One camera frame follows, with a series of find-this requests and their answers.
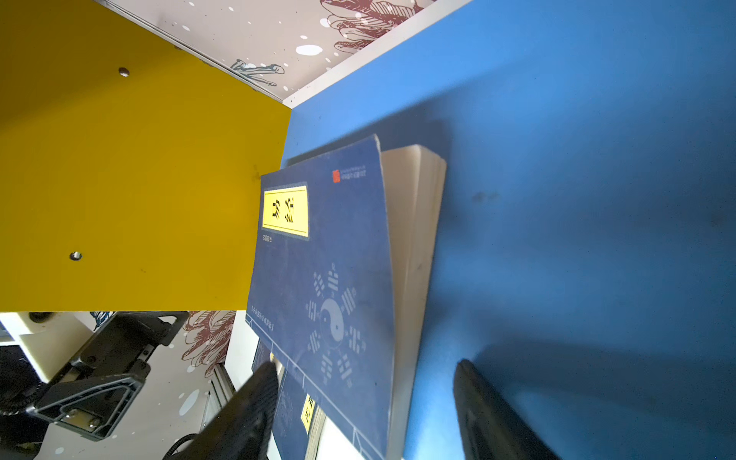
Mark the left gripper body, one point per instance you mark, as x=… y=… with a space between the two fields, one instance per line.
x=98 y=384

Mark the blue book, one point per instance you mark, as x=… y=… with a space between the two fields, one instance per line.
x=298 y=420
x=340 y=282

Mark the yellow pink blue bookshelf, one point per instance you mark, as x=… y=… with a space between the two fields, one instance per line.
x=585 y=257

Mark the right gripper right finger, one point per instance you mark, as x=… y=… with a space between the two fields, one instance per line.
x=489 y=427

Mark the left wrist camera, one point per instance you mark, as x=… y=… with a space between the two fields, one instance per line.
x=47 y=345

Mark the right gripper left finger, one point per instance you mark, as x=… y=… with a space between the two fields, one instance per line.
x=242 y=429

